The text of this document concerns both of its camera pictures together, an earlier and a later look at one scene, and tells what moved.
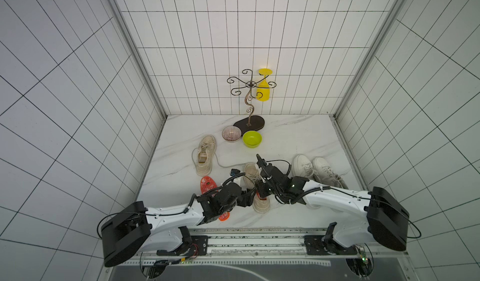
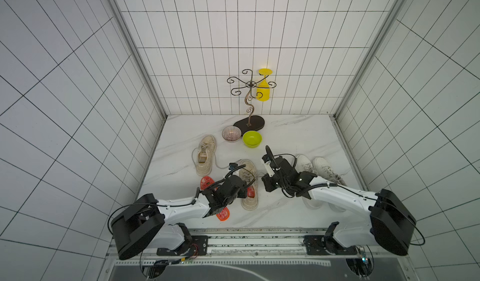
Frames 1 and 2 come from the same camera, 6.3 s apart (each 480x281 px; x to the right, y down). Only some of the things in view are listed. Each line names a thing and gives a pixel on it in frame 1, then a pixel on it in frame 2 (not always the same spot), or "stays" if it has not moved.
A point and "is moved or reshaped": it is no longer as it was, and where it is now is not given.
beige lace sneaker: (207, 147) stays
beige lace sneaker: (252, 177) is moved or reshaped
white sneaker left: (301, 166) stays
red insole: (208, 183) stays
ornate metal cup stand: (244, 125) stays
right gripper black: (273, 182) -> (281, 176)
